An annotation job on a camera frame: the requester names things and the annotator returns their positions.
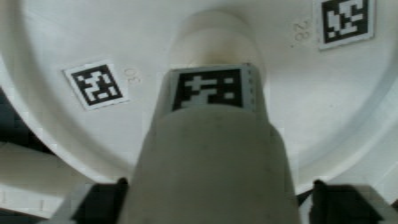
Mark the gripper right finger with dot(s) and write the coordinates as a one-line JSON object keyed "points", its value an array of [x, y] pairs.
{"points": [[345, 204]]}

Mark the white round table top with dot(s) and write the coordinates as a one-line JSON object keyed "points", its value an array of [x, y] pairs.
{"points": [[87, 50]]}

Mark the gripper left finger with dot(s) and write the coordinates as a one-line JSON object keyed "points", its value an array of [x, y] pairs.
{"points": [[93, 204]]}

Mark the white cylindrical table leg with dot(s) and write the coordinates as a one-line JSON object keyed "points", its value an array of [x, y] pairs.
{"points": [[212, 175]]}

